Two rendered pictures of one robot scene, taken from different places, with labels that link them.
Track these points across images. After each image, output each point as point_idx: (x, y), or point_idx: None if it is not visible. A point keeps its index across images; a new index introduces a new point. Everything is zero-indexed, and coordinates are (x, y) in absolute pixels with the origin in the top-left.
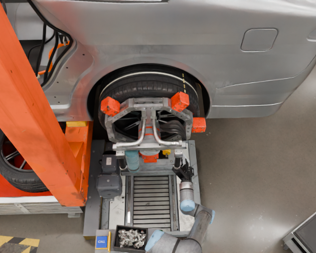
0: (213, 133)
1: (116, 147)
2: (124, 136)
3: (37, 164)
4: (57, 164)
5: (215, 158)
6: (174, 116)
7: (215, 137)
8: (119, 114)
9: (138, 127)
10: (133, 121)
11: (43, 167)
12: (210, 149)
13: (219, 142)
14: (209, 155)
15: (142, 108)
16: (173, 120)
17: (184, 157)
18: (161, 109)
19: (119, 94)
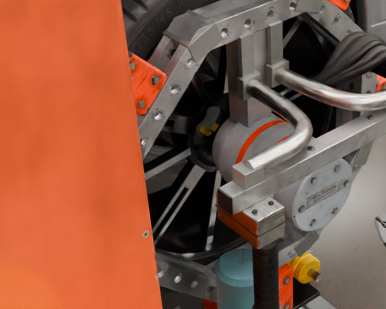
0: (319, 247)
1: (240, 189)
2: (169, 254)
3: (29, 283)
4: (136, 228)
5: (380, 295)
6: (295, 96)
7: (334, 252)
8: (167, 92)
9: (177, 231)
10: (171, 184)
11: (60, 304)
12: (348, 284)
13: (353, 257)
14: (359, 297)
15: (241, 22)
16: (347, 35)
17: None
18: (298, 7)
19: (132, 19)
